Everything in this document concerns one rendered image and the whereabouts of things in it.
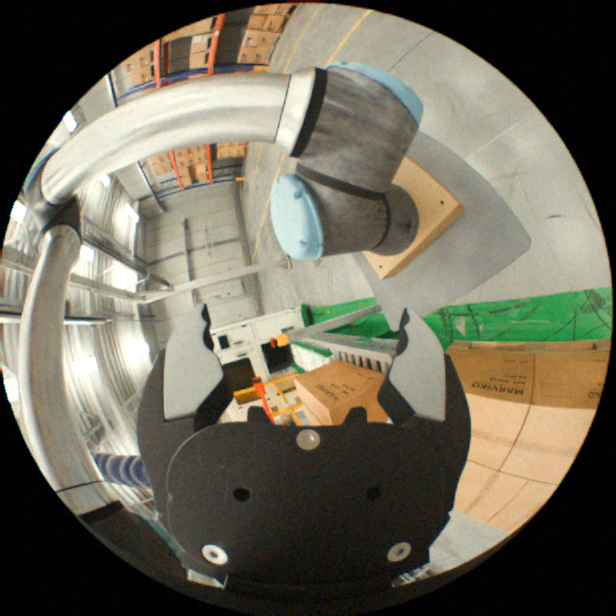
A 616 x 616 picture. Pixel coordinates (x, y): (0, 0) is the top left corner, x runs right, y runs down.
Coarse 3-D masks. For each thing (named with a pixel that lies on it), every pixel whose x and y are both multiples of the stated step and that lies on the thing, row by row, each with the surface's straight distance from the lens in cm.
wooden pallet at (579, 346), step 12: (456, 348) 124; (468, 348) 125; (480, 348) 131; (492, 348) 129; (504, 348) 128; (516, 348) 127; (528, 348) 119; (540, 348) 120; (552, 348) 129; (564, 348) 131; (576, 348) 133; (588, 348) 137; (600, 348) 130
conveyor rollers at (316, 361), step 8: (312, 344) 196; (296, 352) 277; (304, 352) 234; (336, 352) 149; (344, 352) 140; (296, 360) 298; (304, 360) 247; (312, 360) 218; (320, 360) 192; (328, 360) 175; (344, 360) 142; (352, 360) 134; (360, 360) 127; (368, 360) 120; (376, 360) 112; (304, 368) 266; (312, 368) 231; (368, 368) 121; (376, 368) 114; (384, 368) 107
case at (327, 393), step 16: (320, 368) 140; (336, 368) 132; (352, 368) 125; (304, 384) 120; (320, 384) 114; (336, 384) 109; (352, 384) 104; (368, 384) 100; (304, 400) 132; (320, 400) 96; (336, 400) 93; (352, 400) 92; (368, 400) 99; (320, 416) 108; (336, 416) 91; (368, 416) 104; (384, 416) 114
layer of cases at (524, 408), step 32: (448, 352) 120; (480, 352) 116; (608, 352) 129; (480, 384) 88; (512, 384) 89; (544, 384) 92; (576, 384) 97; (480, 416) 88; (512, 416) 84; (544, 416) 84; (576, 416) 88; (480, 448) 100; (512, 448) 96; (544, 448) 96; (576, 448) 101; (480, 480) 120; (512, 480) 114; (544, 480) 114; (480, 512) 150; (512, 512) 142
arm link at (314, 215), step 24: (288, 192) 27; (312, 192) 25; (336, 192) 25; (360, 192) 25; (288, 216) 28; (312, 216) 24; (336, 216) 26; (360, 216) 28; (384, 216) 35; (288, 240) 30; (312, 240) 25; (336, 240) 28; (360, 240) 32
